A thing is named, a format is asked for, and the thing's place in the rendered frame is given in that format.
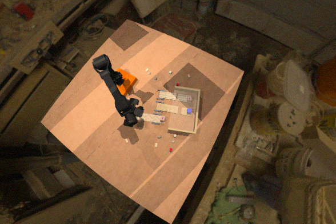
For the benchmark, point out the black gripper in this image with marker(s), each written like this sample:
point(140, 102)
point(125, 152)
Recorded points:
point(134, 102)

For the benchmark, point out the pale yellow strip with pink zigzag pattern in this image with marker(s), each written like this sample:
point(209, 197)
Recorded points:
point(151, 118)

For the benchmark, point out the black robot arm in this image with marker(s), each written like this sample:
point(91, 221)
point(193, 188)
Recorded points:
point(113, 79)

